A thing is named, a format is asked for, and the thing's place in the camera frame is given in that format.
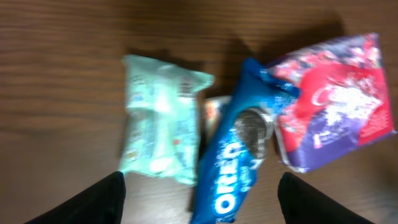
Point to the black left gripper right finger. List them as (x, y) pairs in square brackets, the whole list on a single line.
[(303, 204)]

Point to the orange tissue pack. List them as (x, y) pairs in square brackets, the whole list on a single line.
[(214, 109)]

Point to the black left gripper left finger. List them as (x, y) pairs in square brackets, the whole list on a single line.
[(101, 203)]

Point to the red purple Carefree pack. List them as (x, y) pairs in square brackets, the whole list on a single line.
[(342, 103)]

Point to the blue Oreo cookie pack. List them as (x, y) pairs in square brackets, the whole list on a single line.
[(228, 167)]

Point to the mint green wipes pack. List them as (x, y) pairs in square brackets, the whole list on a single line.
[(163, 133)]

